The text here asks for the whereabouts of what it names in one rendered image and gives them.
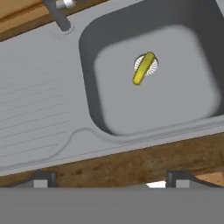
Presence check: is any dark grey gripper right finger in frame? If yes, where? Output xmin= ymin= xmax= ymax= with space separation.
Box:
xmin=164 ymin=170 xmax=218 ymax=189

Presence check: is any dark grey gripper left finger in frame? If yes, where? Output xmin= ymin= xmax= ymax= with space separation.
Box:
xmin=17 ymin=169 xmax=57 ymax=189

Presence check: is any grey steel sink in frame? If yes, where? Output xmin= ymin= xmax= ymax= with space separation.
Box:
xmin=0 ymin=0 xmax=224 ymax=178

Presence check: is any white round sink drain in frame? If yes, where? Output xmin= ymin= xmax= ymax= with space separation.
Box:
xmin=133 ymin=53 xmax=159 ymax=77

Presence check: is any yellow-green cucumber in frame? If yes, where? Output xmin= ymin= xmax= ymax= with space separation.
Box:
xmin=132 ymin=52 xmax=156 ymax=87

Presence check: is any dark grey tap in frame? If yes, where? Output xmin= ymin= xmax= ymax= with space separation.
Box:
xmin=42 ymin=0 xmax=77 ymax=32

